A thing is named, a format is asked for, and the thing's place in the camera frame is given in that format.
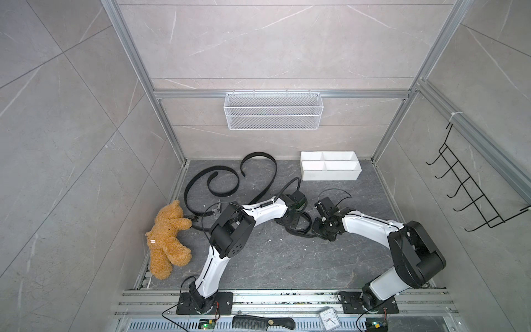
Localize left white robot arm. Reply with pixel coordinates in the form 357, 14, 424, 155
190, 190, 307, 300

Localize long black leather belt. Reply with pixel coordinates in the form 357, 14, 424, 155
275, 210, 316, 238

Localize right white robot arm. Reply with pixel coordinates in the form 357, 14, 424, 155
312, 197, 447, 311

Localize brown teddy bear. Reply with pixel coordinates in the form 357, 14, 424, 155
145, 200, 192, 280

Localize black wire hook rack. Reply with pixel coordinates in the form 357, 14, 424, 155
425, 124, 530, 232

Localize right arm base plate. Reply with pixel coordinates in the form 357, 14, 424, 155
337, 291, 399, 314

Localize white divided storage box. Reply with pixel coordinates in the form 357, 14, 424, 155
300, 151, 362, 181

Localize small white clock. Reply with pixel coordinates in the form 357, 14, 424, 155
319, 308, 341, 331

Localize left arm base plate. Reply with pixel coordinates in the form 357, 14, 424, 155
176, 292, 234, 315

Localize white wire mesh basket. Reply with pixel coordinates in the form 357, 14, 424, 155
223, 92, 324, 131

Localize black comb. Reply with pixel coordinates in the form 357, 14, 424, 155
232, 315, 296, 331

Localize curled black belt with buckle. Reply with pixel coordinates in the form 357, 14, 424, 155
183, 165, 240, 217

